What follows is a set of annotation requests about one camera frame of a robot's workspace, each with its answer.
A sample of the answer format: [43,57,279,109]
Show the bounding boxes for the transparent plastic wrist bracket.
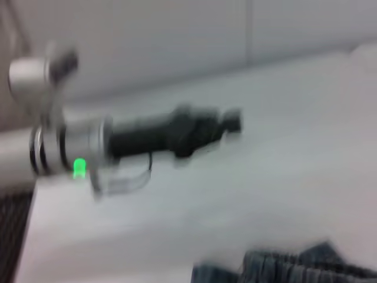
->
[88,152,153,198]

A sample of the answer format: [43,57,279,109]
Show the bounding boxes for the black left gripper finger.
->
[221,107,243,134]

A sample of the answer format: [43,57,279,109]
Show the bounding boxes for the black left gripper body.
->
[109,102,226,159]

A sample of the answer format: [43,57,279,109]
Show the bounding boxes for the blue denim shorts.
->
[191,241,377,283]

